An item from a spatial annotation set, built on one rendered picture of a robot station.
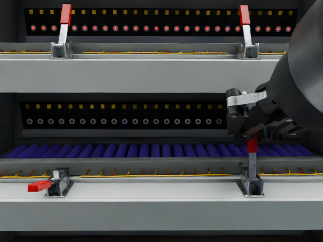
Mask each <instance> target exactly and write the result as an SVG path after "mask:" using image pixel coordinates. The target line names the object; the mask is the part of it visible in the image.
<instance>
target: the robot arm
mask: <svg viewBox="0 0 323 242"><path fill-rule="evenodd" d="M226 101H227V114H226V122H227V134H228V135H230V136H233V138H234V147H239V146H241V145H243V144H245V143H246V142H248V141H250V140H252V139H253V138H255V135H254V133H255V132H257V131H258V144H259V143H262V142H264V141H266V140H268V139H270V138H271V136H272V141H274V142H278V141H282V134H284V133H285V132H287V131H288V134H290V135H296V134H298V133H301V132H304V131H308V130H314V131H319V132H323V0H316V2H315V3H314V4H313V5H312V7H311V8H310V9H309V10H308V11H307V13H306V14H305V15H304V16H303V18H302V19H301V20H300V21H299V23H298V24H297V26H296V27H295V29H294V31H293V33H292V35H291V39H290V42H289V46H288V50H287V52H286V53H285V54H284V55H283V56H282V57H281V59H280V60H279V61H278V63H277V65H276V67H275V69H274V71H273V73H272V76H271V78H270V80H269V81H267V82H265V83H263V84H261V85H259V86H258V87H257V88H256V89H255V93H252V94H247V93H246V92H240V91H239V90H238V89H235V88H231V89H228V90H226Z"/></svg>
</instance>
